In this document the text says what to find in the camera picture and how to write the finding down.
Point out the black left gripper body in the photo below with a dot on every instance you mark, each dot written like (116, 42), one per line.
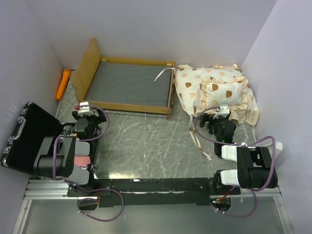
(93, 120)

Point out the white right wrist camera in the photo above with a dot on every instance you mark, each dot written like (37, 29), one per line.
(223, 111)

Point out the small bear print pillow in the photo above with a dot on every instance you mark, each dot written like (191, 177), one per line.
(217, 92)

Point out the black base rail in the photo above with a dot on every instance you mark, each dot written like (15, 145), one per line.
(154, 191)

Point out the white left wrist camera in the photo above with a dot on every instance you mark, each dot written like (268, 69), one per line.
(84, 107)

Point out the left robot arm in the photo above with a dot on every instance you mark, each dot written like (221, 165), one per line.
(70, 155)

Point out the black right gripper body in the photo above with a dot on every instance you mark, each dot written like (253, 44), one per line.
(214, 124)

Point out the orange plastic carrot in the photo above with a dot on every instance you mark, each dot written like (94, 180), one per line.
(63, 84)

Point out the aluminium frame rail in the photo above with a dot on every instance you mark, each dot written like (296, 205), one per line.
(53, 190)

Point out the black open carrying case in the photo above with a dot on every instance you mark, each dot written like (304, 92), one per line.
(33, 125)

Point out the pink paper sheets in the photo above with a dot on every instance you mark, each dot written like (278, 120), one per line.
(82, 161)

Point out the bear print bed mattress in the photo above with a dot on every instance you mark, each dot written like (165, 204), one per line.
(188, 81)

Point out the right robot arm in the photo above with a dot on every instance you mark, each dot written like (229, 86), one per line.
(255, 163)

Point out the wooden pet bed frame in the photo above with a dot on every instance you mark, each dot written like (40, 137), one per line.
(124, 84)

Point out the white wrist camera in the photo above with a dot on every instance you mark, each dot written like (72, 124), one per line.
(223, 111)
(84, 107)

